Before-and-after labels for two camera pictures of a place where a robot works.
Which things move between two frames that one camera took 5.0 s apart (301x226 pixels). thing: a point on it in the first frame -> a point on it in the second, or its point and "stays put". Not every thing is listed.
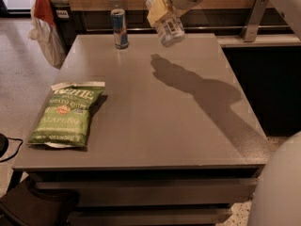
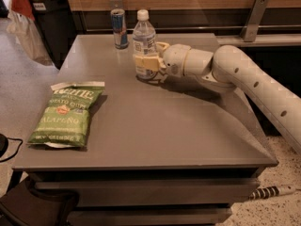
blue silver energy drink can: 120,31 stays put
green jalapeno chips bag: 64,118 stays put
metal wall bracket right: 250,27 stays put
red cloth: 42,8 -> 20,4
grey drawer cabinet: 182,195 stays put
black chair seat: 21,206 stays put
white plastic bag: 50,44 -> 28,37
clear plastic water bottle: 169,27 -> 145,47
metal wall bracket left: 116,3 stays put
